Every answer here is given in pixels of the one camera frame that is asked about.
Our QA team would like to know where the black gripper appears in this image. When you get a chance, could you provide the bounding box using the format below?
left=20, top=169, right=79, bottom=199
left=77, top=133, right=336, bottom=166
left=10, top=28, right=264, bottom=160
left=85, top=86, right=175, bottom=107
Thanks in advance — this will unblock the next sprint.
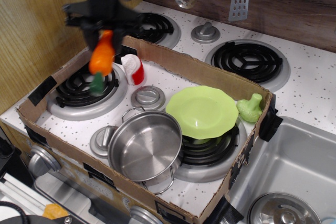
left=62, top=0, right=144, bottom=54

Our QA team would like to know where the orange toy carrot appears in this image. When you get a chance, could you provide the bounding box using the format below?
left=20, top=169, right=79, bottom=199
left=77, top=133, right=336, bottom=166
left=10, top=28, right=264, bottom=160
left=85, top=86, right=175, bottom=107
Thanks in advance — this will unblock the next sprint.
left=89, top=30, right=116, bottom=96

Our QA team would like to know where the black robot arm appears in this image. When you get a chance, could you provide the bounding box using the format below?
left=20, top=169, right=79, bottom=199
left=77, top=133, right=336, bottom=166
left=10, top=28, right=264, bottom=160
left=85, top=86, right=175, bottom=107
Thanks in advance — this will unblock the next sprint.
left=62, top=0, right=143, bottom=54

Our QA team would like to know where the light green plastic plate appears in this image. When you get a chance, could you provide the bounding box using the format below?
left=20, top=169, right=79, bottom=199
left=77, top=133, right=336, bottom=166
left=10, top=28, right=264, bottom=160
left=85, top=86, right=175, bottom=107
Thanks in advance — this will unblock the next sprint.
left=165, top=86, right=238, bottom=140

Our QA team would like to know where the red white toy can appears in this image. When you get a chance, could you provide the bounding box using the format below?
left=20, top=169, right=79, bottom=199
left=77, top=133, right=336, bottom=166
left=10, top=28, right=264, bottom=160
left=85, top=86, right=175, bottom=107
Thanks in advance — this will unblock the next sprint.
left=121, top=54, right=145, bottom=86

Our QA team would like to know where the back left black burner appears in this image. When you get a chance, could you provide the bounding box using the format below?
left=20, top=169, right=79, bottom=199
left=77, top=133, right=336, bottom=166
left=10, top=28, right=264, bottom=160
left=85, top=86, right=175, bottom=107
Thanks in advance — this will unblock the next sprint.
left=130, top=13, right=181, bottom=49

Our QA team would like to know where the black burner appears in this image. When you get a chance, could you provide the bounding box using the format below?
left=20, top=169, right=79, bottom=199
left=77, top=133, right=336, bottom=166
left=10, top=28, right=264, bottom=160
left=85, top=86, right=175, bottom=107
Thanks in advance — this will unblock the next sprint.
left=47, top=64, right=128, bottom=121
left=205, top=39, right=290, bottom=92
left=174, top=119, right=247, bottom=183
left=130, top=13, right=181, bottom=49

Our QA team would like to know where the front left black burner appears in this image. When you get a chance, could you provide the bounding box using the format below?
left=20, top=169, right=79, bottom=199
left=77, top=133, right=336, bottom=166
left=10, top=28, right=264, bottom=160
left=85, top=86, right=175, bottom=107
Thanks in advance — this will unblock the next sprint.
left=47, top=64, right=128, bottom=121

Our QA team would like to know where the silver middle stove knob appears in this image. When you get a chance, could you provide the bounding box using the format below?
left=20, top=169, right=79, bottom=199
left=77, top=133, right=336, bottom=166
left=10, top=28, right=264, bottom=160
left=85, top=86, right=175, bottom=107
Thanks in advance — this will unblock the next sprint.
left=131, top=86, right=165, bottom=110

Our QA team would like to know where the silver stove knob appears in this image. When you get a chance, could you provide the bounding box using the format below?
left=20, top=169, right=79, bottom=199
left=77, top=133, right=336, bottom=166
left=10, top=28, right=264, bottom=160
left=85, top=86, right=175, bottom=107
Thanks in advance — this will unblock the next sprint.
left=131, top=86, right=165, bottom=110
left=191, top=22, right=220, bottom=44
left=89, top=125, right=118, bottom=159

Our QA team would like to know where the silver back stove knob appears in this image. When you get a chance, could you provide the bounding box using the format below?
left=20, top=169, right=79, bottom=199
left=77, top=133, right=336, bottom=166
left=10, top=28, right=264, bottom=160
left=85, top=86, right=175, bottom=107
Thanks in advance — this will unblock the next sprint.
left=191, top=22, right=220, bottom=44

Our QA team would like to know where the silver front stove knob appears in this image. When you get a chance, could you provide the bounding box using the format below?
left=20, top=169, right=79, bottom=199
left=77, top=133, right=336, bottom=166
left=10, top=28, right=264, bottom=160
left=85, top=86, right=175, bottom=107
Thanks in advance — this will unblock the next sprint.
left=89, top=125, right=118, bottom=159

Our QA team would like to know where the stainless steel pot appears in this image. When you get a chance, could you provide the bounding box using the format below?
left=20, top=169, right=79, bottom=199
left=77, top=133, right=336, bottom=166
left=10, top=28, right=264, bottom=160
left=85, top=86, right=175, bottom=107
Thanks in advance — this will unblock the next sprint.
left=108, top=106, right=182, bottom=195

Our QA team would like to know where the brown cardboard fence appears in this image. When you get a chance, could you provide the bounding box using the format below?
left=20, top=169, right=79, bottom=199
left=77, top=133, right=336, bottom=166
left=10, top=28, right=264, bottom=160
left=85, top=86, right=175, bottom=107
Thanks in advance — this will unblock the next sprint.
left=18, top=36, right=275, bottom=223

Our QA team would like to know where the hanging metal spatula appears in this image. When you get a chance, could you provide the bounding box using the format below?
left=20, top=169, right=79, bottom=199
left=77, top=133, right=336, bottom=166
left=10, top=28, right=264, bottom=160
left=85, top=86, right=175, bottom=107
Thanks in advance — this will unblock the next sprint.
left=228, top=0, right=249, bottom=22

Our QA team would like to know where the silver oven front knob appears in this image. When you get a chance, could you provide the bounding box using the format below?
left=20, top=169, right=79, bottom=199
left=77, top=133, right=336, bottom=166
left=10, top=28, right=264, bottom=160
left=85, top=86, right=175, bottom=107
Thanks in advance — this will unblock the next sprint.
left=28, top=145, right=61, bottom=178

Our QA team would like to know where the back right black burner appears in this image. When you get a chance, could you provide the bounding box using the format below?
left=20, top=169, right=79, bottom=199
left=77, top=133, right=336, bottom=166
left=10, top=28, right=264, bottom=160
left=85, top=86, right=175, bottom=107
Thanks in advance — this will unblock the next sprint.
left=205, top=39, right=290, bottom=92

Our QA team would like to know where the front right black burner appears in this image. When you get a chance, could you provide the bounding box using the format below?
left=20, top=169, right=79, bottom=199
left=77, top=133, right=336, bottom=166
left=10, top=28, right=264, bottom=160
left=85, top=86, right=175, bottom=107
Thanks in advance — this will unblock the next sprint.
left=174, top=119, right=247, bottom=183

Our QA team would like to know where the green toy broccoli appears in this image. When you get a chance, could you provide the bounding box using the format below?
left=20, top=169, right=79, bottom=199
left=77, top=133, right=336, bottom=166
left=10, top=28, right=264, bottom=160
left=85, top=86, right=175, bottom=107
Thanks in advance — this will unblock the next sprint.
left=236, top=93, right=263, bottom=123

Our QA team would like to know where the silver lower front knob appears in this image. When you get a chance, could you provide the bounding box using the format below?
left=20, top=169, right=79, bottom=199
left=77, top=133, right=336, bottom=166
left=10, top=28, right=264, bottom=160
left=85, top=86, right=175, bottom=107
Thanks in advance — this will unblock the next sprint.
left=128, top=206, right=156, bottom=224

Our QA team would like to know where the yellow sponge piece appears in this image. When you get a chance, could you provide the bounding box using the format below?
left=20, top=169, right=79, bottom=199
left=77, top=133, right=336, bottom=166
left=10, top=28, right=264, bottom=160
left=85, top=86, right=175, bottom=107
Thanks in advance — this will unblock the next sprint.
left=42, top=204, right=69, bottom=220

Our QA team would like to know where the grey sink basin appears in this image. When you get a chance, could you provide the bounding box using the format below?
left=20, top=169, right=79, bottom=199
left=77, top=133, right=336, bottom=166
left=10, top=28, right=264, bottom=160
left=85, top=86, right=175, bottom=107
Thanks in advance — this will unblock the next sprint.
left=229, top=117, right=335, bottom=223

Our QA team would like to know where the silver pot lid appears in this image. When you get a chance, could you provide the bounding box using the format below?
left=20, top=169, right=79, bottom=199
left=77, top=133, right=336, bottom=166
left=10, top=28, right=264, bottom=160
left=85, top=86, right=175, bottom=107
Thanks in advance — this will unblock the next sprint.
left=247, top=192, right=321, bottom=224

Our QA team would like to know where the black cable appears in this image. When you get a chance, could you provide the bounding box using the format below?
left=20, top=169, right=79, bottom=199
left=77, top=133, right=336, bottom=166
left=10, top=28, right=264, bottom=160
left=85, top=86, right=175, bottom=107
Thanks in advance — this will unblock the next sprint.
left=0, top=201, right=29, bottom=224

